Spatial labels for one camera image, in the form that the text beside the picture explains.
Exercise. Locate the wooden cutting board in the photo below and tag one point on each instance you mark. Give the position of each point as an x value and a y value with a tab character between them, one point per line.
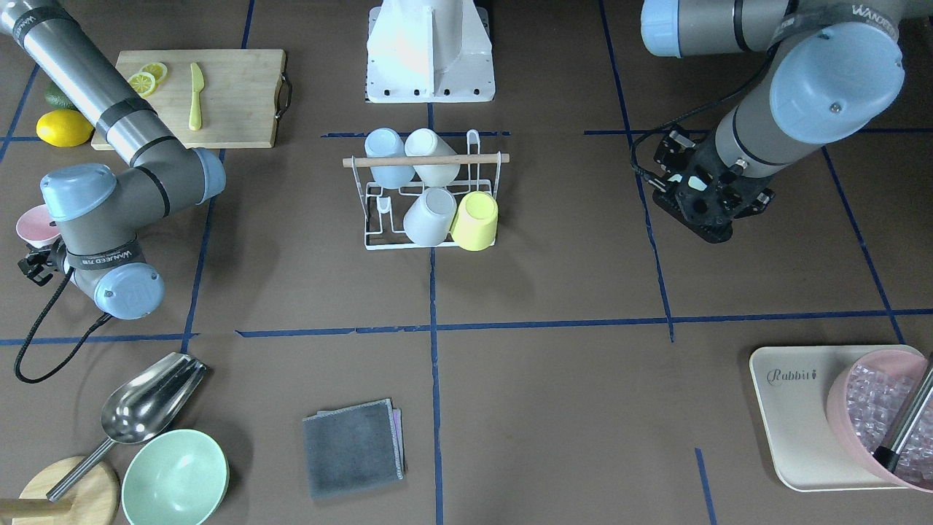
239	104

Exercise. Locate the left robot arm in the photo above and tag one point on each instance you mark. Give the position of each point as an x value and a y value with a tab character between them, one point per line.
831	67

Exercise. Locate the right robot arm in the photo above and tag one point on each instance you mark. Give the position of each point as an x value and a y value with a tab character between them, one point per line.
99	212

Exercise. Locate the yellow plastic knife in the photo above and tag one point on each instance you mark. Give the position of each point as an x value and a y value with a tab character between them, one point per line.
198	83

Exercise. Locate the light blue cup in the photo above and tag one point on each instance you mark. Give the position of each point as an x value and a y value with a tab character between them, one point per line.
387	143

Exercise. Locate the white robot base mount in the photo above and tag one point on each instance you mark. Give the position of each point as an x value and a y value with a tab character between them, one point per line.
429	52

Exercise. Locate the beige tray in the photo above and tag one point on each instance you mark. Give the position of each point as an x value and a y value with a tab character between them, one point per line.
792	385

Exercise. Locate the grey folded cloth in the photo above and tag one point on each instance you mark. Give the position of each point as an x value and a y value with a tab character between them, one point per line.
349	450

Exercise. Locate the metal scoop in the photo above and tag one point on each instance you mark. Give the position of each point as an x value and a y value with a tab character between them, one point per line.
139	410

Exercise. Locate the grey cup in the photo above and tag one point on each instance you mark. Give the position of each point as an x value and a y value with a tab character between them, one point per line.
427	222

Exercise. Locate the metal pestle black tip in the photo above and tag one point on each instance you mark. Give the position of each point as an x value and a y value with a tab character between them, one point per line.
888	452

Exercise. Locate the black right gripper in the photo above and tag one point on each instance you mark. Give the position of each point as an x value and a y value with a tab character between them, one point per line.
36	264

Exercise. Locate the yellow lemon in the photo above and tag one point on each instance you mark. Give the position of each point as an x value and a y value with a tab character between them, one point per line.
64	128

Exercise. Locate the white wire cup holder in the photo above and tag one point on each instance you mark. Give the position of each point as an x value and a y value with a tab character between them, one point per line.
384	210

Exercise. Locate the white cup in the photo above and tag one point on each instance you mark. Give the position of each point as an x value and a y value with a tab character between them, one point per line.
424	142

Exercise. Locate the pink bowl with ice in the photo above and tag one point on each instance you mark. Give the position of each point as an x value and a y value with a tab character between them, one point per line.
862	406

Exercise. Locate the green avocado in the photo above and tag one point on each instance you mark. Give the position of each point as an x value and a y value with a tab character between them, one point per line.
57	99

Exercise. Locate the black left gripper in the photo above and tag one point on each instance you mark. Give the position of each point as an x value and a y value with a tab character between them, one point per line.
668	153

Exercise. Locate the pink cup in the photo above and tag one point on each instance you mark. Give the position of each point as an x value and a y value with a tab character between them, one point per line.
37	228

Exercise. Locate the green bowl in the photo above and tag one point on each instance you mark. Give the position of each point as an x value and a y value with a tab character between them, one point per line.
179	477

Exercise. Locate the yellow cup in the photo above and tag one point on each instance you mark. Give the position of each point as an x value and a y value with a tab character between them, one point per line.
474	227

